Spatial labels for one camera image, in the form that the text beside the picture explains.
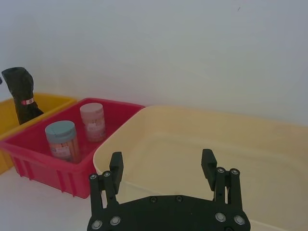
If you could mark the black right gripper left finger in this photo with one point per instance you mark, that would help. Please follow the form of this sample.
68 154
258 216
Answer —
113 179

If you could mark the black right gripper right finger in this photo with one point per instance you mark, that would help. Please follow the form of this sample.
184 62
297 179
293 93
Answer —
222 185

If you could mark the cream plastic bin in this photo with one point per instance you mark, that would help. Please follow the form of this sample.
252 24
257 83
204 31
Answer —
197 144

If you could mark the clear jar with pink lid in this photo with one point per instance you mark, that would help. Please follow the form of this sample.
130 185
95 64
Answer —
93 122

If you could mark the clear jar with grey-blue lid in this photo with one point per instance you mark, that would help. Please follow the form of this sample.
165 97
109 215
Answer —
63 144

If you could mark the red plastic bin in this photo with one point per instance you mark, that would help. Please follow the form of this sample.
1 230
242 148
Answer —
43 173

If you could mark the yellow plastic bin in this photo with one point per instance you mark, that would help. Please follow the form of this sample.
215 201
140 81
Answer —
7 113

